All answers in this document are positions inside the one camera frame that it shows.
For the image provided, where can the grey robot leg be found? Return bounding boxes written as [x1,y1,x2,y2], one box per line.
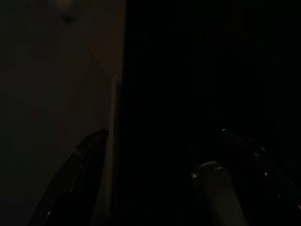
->
[190,161,249,226]

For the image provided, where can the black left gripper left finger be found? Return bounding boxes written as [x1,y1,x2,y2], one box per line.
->
[28,128,109,226]

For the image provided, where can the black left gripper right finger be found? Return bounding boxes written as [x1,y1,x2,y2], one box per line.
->
[221,128,301,226]

